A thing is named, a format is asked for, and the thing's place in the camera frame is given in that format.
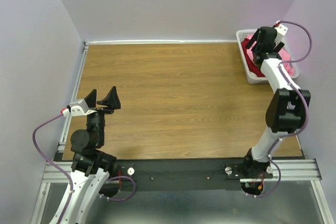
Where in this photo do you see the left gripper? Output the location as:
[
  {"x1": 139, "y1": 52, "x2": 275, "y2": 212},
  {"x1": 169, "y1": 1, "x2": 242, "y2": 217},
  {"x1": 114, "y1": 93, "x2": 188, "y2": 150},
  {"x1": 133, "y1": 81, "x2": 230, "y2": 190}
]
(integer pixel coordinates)
[{"x1": 85, "y1": 86, "x2": 121, "y2": 146}]

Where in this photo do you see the pink t shirt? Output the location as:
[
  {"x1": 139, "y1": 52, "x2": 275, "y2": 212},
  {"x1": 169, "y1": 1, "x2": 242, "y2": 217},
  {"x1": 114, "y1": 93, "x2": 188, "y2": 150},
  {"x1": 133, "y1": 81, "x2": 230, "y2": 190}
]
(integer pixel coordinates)
[{"x1": 244, "y1": 33, "x2": 295, "y2": 77}]

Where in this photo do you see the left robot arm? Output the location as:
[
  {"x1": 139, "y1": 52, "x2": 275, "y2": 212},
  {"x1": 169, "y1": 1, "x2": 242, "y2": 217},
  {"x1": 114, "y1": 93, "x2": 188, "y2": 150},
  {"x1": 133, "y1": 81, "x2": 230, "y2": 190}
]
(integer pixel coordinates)
[{"x1": 51, "y1": 87, "x2": 121, "y2": 223}]

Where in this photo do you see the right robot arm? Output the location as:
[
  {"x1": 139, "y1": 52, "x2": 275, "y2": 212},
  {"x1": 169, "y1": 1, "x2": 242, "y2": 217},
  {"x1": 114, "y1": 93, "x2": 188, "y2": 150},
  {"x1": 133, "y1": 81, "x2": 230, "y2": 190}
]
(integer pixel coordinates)
[{"x1": 240, "y1": 22, "x2": 311, "y2": 178}]

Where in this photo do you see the red t shirt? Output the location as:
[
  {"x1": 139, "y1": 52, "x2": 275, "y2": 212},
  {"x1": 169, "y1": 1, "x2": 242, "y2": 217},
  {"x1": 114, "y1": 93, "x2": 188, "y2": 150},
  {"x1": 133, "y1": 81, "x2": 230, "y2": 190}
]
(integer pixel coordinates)
[{"x1": 241, "y1": 35, "x2": 265, "y2": 78}]

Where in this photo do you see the white plastic basket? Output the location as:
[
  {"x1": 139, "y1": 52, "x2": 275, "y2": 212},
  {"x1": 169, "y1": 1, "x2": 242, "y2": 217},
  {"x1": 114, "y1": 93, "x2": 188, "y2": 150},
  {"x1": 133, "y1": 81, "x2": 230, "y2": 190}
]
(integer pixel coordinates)
[{"x1": 236, "y1": 26, "x2": 299, "y2": 84}]

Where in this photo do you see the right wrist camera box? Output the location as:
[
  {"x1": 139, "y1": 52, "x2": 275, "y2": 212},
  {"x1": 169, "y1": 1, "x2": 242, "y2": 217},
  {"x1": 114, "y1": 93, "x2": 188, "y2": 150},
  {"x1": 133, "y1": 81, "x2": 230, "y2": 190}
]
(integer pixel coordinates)
[{"x1": 273, "y1": 20, "x2": 288, "y2": 36}]

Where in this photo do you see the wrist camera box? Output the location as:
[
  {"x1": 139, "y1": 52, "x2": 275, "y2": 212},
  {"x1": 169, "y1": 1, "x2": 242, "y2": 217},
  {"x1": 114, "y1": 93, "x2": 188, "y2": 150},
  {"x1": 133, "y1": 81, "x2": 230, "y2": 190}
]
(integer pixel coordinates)
[
  {"x1": 60, "y1": 99, "x2": 92, "y2": 117},
  {"x1": 273, "y1": 20, "x2": 288, "y2": 36}
]

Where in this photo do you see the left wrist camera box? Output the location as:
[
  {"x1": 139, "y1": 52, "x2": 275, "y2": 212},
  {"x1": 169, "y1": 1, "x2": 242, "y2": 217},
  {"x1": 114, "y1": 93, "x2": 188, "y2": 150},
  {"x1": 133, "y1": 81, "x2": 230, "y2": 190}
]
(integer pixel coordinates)
[{"x1": 60, "y1": 99, "x2": 92, "y2": 117}]

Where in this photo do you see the aluminium frame rail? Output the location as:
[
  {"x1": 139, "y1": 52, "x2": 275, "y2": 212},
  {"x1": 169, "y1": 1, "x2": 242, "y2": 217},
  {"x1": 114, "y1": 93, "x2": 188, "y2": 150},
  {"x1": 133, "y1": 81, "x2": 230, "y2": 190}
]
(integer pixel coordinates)
[{"x1": 42, "y1": 159, "x2": 322, "y2": 183}]

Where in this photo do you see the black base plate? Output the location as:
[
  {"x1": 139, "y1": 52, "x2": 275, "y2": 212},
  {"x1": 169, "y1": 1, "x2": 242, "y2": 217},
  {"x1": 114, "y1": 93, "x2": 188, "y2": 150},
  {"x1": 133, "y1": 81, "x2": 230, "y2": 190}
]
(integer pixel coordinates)
[{"x1": 118, "y1": 158, "x2": 273, "y2": 192}]

